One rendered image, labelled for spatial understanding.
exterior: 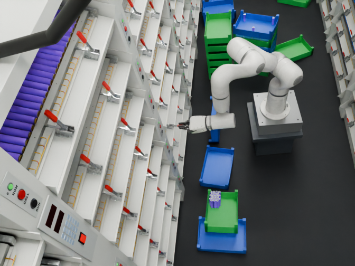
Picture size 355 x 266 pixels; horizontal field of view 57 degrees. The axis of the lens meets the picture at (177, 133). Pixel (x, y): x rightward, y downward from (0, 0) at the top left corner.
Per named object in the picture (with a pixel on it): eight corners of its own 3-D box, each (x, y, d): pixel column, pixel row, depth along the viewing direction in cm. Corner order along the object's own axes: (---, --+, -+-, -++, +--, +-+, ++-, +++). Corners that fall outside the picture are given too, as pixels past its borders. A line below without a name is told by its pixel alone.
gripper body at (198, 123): (209, 133, 191) (191, 135, 195) (210, 119, 197) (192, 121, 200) (206, 126, 185) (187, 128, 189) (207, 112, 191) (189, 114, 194)
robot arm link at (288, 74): (279, 78, 203) (285, 49, 183) (301, 97, 193) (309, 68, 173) (264, 88, 200) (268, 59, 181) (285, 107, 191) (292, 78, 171)
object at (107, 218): (143, 104, 141) (147, 83, 129) (114, 248, 108) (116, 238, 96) (95, 94, 138) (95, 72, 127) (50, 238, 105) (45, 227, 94)
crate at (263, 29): (278, 22, 256) (279, 14, 250) (271, 40, 247) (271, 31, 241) (241, 17, 267) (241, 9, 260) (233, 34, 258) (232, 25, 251)
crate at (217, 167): (207, 150, 249) (206, 144, 242) (234, 153, 244) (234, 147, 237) (199, 186, 234) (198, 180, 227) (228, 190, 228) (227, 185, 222)
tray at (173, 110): (180, 78, 227) (183, 69, 219) (170, 154, 194) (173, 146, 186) (151, 72, 225) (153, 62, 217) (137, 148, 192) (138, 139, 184)
